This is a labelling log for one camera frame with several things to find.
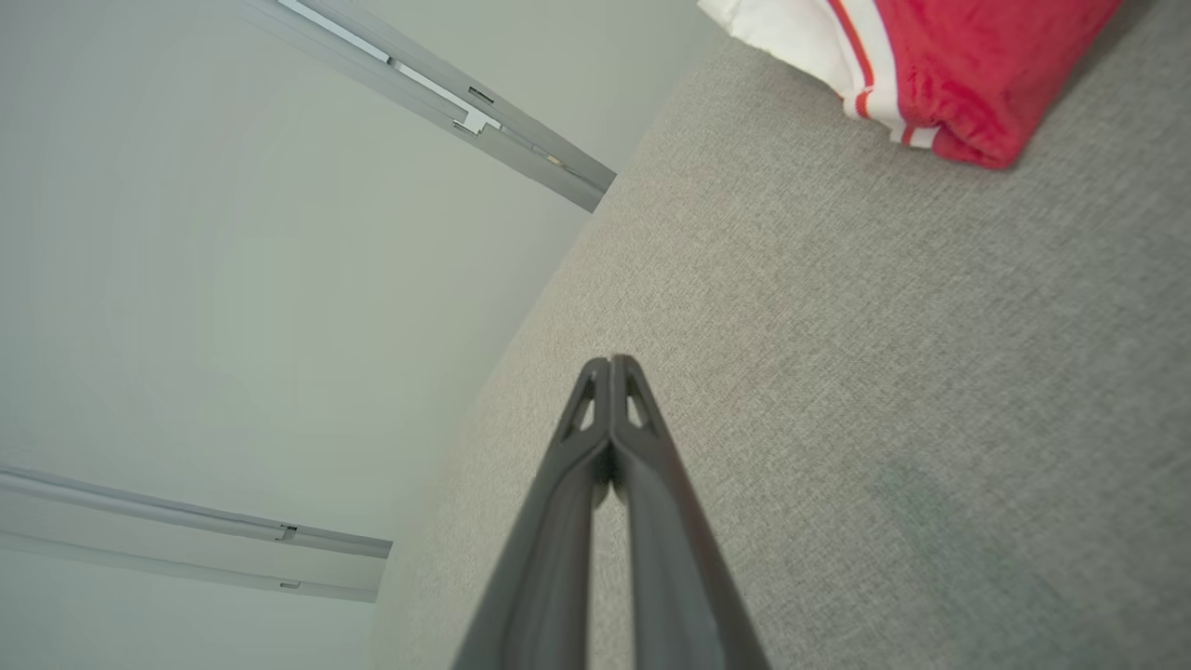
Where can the red white basketball jersey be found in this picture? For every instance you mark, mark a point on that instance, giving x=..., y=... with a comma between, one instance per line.
x=977, y=74

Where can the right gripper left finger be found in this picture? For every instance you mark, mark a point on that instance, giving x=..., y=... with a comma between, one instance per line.
x=549, y=577

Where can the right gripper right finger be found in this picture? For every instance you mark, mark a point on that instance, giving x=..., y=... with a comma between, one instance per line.
x=679, y=577

